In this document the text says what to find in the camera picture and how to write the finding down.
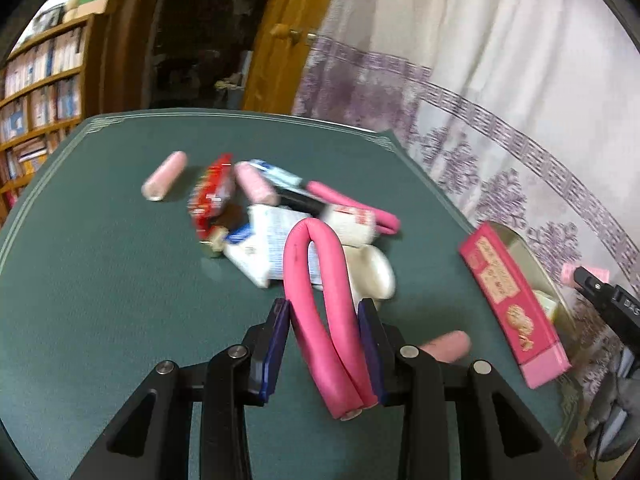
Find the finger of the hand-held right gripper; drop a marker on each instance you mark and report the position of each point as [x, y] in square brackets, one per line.
[589, 281]

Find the round door knob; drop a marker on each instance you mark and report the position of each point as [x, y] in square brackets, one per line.
[282, 31]

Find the white roll with red print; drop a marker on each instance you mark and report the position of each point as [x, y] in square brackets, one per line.
[350, 222]

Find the pink tin box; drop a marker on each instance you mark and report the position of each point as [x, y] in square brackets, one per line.
[510, 300]

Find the pale floor clutter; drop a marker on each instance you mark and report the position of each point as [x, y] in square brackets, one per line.
[230, 82]

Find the bent pink foam hair curler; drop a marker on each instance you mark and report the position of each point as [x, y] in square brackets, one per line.
[362, 206]
[299, 260]

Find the grey cloth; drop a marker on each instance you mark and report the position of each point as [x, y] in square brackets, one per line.
[617, 390]

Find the pale small box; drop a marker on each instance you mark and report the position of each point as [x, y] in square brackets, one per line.
[547, 306]

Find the red snack packet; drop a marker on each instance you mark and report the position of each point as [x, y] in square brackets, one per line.
[212, 195]

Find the dark wooden door frame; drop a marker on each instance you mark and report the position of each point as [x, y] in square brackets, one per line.
[130, 35]

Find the black stapler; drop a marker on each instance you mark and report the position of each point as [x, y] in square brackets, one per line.
[300, 202]

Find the white and purple patterned curtain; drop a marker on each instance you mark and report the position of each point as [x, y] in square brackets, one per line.
[500, 60]

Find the pale pink hair roller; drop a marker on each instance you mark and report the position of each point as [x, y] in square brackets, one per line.
[255, 184]
[569, 272]
[447, 346]
[165, 176]

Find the wooden bookshelf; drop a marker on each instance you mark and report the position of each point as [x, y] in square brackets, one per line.
[94, 60]

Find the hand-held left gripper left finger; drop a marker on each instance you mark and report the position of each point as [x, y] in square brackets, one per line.
[277, 355]

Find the glossy white plastic item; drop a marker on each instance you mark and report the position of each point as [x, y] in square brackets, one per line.
[372, 270]

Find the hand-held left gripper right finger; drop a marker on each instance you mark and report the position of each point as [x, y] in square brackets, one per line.
[369, 355]

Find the rows of books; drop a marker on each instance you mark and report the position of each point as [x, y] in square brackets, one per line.
[20, 72]

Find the black and white container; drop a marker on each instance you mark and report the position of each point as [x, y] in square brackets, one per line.
[47, 19]

